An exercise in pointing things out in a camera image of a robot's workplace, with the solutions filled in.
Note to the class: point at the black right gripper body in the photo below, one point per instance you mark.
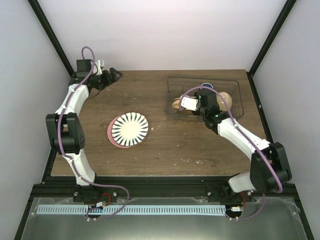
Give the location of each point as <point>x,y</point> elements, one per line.
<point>201,112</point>

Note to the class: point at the pink plate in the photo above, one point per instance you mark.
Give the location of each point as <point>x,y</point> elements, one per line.
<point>109,134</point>

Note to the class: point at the white blue-striped plate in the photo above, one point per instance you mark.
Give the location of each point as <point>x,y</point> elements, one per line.
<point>130,129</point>

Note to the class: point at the grey wire dish rack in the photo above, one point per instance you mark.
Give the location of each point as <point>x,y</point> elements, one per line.
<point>178,85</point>

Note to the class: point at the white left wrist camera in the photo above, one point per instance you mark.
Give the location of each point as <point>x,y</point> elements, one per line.
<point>99,66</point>

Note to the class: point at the cream ceramic bowl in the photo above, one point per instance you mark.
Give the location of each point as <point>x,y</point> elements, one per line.
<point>222,99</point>

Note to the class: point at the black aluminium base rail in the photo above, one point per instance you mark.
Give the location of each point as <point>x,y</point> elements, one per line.
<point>211,188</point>

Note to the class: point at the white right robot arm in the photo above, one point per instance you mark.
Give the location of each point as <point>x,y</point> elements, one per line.
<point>269,166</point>

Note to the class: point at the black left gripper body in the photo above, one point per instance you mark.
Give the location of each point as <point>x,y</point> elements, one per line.
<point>100,83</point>

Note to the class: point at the orange plate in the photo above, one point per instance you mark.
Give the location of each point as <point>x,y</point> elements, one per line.
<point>176,106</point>

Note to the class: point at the blue ceramic mug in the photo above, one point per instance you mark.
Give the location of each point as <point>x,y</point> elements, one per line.
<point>206,84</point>

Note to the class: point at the black frame post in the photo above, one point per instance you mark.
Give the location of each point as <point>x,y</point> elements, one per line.
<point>44,22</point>
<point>280,20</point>

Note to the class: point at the black frame post right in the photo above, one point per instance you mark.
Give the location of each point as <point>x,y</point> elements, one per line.
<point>280,20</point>

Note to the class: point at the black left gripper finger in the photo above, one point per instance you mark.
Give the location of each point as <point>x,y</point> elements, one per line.
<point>112,80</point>
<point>115,74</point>

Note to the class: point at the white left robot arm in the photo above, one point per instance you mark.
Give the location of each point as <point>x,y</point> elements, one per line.
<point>65,132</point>

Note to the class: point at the black frame post left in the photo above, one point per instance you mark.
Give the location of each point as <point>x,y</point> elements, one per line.
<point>44,22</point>

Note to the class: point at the light blue slotted cable duct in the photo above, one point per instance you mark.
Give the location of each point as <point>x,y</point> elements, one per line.
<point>150,210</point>

